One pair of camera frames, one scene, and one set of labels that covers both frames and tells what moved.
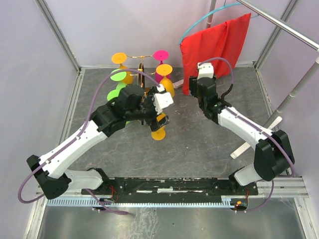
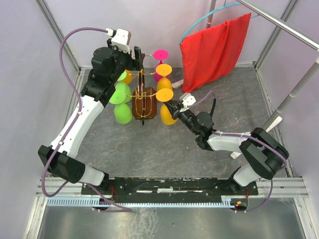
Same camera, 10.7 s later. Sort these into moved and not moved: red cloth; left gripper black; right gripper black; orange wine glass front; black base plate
Moved: left gripper black; right gripper black
Not moved: black base plate; orange wine glass front; red cloth
